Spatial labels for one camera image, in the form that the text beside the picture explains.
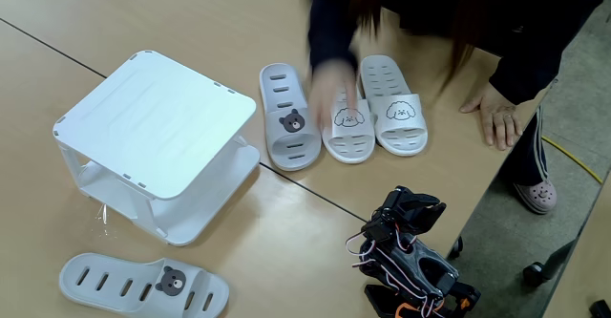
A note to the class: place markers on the person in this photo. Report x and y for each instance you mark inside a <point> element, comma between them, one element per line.
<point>429,3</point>

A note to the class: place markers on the black caster wheel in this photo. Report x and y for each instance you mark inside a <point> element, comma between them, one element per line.
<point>533,274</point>
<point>456,248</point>
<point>600,308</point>

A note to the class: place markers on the white dog slipper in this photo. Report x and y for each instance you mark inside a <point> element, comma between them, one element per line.
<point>367,129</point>
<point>415,127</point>

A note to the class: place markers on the person's left hand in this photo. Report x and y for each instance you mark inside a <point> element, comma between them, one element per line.
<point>499,117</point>

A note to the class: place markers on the clear tape piece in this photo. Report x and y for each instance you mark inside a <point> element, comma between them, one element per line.
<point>103,214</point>

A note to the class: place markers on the grey chair base leg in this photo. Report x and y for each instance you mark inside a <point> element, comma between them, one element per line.
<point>561,258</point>

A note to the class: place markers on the white two-tier shoe rack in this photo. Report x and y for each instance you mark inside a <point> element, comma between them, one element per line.
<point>157,122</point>

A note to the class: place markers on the person's right hand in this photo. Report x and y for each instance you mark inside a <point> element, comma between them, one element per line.
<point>329,93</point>

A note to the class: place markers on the grey bear slipper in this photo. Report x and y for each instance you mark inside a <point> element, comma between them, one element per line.
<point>195,284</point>
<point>277,139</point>

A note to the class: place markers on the pink clog shoe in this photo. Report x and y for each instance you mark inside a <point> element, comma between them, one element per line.
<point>537,196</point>

